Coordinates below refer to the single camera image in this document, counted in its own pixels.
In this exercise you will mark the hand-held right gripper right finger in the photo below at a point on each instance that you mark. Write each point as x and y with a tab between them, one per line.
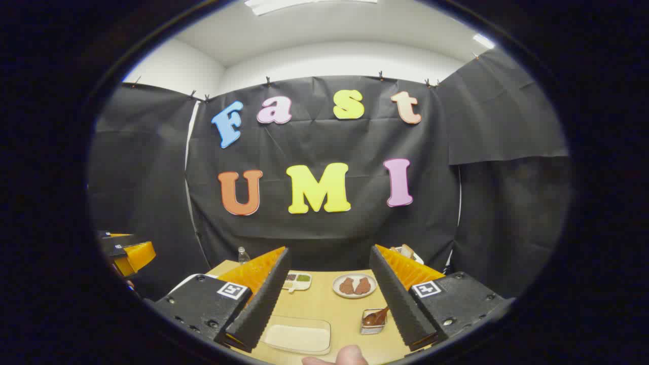
398	304

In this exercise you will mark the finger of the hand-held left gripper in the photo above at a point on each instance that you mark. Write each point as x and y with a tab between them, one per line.
138	256
120	234

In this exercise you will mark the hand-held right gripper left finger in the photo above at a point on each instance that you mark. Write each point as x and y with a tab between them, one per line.
263	304

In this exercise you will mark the brown wooden spoon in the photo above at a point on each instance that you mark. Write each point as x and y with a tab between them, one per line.
376	317

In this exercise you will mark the white rice cooker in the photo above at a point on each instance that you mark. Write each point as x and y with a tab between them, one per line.
190	280

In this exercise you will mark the brown meat piece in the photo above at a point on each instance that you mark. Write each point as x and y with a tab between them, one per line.
363	286
347	286

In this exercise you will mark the white divided grain dish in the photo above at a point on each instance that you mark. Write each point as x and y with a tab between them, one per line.
298	281

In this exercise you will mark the white round plate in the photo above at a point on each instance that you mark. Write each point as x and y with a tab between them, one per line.
355	296

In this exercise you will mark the white toaster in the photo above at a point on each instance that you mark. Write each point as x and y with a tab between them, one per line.
417	257

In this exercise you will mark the clear plastic water bottle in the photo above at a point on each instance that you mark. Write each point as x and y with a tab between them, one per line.
244	256

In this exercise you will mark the toast bread slice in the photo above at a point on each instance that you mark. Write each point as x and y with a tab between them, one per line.
407	251

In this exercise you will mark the small ceiling light panel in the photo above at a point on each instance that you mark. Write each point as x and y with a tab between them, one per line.
484	41

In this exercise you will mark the long ceiling light panel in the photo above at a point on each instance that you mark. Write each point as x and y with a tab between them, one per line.
304	4

